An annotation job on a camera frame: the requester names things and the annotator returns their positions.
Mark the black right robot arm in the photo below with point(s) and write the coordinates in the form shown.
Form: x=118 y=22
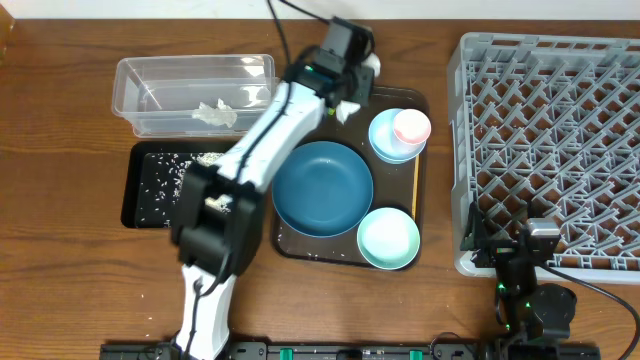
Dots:
x=537 y=316

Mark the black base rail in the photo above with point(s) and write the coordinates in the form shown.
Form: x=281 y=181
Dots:
x=441 y=351

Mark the pile of white rice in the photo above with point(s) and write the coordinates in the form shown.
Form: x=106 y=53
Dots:
x=205 y=159

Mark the black tray bin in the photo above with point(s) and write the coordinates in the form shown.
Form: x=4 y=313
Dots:
x=148 y=195

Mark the clear plastic wrap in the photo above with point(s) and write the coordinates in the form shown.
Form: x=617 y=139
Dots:
x=217 y=115

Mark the mint green bowl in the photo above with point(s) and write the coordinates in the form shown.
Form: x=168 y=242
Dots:
x=388 y=238

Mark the white tissue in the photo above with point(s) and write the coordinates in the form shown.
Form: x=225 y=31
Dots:
x=345 y=109

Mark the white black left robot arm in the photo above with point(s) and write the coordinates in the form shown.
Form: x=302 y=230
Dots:
x=219 y=214

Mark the brown serving tray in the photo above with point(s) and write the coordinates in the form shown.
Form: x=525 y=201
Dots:
x=392 y=183

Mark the pink cup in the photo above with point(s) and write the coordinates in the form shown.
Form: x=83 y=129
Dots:
x=412 y=126

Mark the wooden chopstick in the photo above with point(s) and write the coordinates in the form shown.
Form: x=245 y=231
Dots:
x=415 y=186

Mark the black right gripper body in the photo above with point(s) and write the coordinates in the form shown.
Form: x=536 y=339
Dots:
x=497 y=254

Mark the grey dishwasher rack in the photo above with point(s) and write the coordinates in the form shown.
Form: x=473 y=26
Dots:
x=550 y=122

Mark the light blue bowl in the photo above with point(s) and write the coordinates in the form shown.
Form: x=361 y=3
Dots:
x=387 y=146

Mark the clear plastic bin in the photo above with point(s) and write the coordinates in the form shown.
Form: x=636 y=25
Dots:
x=157 y=95

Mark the dark blue plate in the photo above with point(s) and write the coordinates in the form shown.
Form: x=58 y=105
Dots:
x=323 y=189

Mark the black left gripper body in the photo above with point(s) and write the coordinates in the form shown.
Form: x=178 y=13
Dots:
x=354 y=84

